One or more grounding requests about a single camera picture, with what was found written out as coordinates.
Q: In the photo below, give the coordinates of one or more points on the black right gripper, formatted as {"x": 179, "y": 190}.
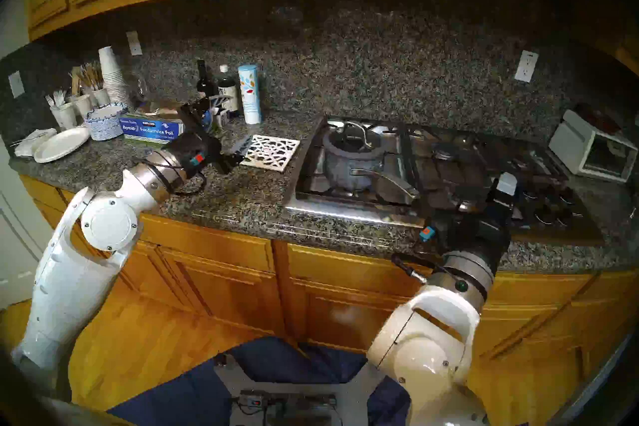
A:
{"x": 474, "y": 233}

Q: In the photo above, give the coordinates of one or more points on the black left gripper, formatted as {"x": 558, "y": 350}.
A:
{"x": 199, "y": 153}

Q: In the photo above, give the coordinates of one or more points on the glass pot lid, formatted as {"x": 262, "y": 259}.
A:
{"x": 357, "y": 140}

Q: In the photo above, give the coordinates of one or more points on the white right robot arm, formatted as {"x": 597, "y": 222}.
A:
{"x": 429, "y": 355}

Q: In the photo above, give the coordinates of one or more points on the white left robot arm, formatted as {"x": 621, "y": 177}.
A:
{"x": 65, "y": 280}

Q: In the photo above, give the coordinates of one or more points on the black stove knob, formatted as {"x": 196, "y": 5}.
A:
{"x": 544, "y": 216}
{"x": 567, "y": 195}
{"x": 530, "y": 190}
{"x": 549, "y": 193}
{"x": 565, "y": 218}

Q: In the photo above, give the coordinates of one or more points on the small white carton box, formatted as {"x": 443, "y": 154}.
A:
{"x": 223, "y": 118}

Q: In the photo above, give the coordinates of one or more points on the small black cast iron grate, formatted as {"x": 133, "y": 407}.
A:
{"x": 539, "y": 165}

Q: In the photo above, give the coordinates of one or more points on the soy sauce bottle white cap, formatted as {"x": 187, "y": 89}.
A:
{"x": 228, "y": 88}

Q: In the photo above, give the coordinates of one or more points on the blue white leaf-print canister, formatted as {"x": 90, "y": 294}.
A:
{"x": 249, "y": 95}

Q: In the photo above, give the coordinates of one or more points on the dark wine bottle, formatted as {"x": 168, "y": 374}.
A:
{"x": 204, "y": 80}

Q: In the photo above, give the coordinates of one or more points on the white lattice trivet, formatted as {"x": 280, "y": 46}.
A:
{"x": 272, "y": 153}

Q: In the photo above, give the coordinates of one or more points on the blue Reynolds foil box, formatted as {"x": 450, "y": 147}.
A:
{"x": 150, "y": 130}

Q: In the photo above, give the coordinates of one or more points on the white toaster oven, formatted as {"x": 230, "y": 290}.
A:
{"x": 584, "y": 145}

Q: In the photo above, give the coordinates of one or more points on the clear plastic bag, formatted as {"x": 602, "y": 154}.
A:
{"x": 137, "y": 88}

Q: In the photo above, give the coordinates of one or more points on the stack of blue-patterned paper bowls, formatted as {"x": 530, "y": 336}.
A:
{"x": 106, "y": 125}

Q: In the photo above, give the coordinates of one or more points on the dark red dish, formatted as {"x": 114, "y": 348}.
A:
{"x": 594, "y": 118}

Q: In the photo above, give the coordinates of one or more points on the white paper cup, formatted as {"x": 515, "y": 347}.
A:
{"x": 82, "y": 106}
{"x": 65, "y": 116}
{"x": 101, "y": 97}

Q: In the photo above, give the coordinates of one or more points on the stack of white paper cups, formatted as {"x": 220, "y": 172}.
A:
{"x": 110, "y": 65}

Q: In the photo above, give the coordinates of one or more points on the stainless steel gas cooktop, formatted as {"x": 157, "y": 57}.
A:
{"x": 319, "y": 210}

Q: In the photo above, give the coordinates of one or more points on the wooden chopsticks bundle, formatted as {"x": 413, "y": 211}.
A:
{"x": 91, "y": 76}

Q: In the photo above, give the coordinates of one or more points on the wooden stirrer sticks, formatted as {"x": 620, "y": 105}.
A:
{"x": 75, "y": 80}

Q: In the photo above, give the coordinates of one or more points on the white paper plate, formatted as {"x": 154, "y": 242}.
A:
{"x": 62, "y": 145}

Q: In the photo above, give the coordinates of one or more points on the white plastic forks bunch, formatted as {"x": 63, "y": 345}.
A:
{"x": 56, "y": 98}

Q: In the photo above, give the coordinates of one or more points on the white paper napkins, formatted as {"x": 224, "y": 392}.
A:
{"x": 32, "y": 140}

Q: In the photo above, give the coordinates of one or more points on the wooden base cabinets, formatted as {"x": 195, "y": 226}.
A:
{"x": 339, "y": 315}

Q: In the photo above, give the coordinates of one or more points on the white door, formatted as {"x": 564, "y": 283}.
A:
{"x": 12, "y": 240}

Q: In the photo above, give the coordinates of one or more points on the dark blue cloth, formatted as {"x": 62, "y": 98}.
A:
{"x": 174, "y": 395}

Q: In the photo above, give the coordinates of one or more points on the black power strip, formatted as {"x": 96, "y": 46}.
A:
{"x": 289, "y": 400}

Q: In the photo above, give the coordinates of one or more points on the white wall outlet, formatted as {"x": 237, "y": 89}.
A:
{"x": 134, "y": 43}
{"x": 526, "y": 65}

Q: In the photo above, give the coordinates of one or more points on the white wall switch plate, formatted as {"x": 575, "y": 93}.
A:
{"x": 16, "y": 84}

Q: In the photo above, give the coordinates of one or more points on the grey metal robot base plate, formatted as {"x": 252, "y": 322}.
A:
{"x": 349, "y": 395}

